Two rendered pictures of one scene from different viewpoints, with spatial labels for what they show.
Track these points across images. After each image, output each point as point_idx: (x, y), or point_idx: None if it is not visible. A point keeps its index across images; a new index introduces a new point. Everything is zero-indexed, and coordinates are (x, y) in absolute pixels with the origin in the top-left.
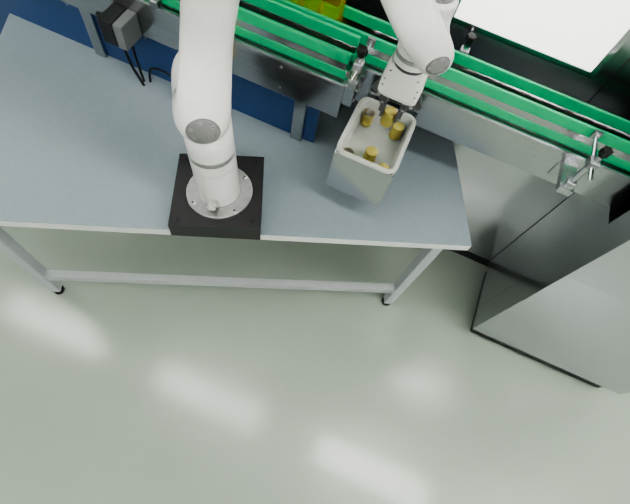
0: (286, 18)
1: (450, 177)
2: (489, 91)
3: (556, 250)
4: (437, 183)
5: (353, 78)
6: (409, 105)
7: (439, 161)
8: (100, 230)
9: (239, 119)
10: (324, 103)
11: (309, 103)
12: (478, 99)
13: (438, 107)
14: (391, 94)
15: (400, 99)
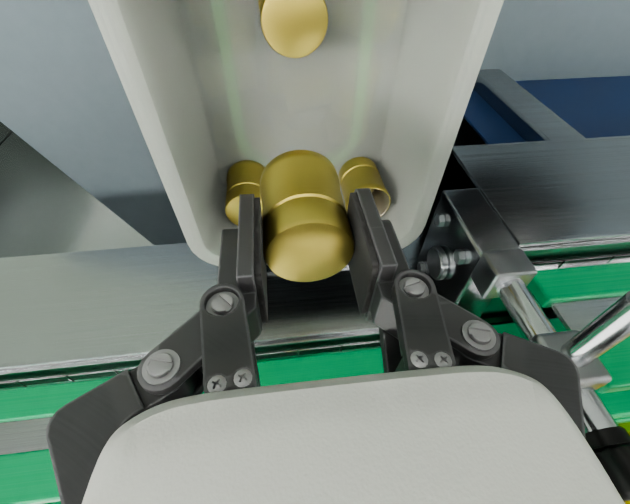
0: None
1: (91, 171)
2: None
3: None
4: (102, 139)
5: (624, 322)
6: (155, 421)
7: (143, 194)
8: None
9: None
10: (518, 165)
11: (552, 146)
12: (41, 418)
13: (164, 324)
14: (418, 446)
15: (286, 443)
